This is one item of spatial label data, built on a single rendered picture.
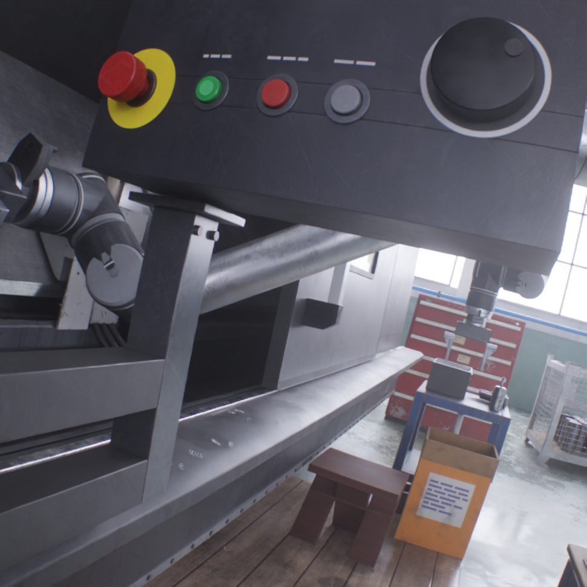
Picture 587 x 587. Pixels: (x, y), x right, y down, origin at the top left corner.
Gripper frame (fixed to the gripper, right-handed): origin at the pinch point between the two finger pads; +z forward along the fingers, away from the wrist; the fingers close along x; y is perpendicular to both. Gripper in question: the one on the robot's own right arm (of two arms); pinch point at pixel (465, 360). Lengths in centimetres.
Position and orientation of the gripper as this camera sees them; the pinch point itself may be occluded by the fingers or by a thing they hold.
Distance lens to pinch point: 204.5
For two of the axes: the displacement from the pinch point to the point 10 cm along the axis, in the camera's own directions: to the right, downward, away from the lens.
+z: -2.6, 9.6, 0.0
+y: 2.4, 0.6, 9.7
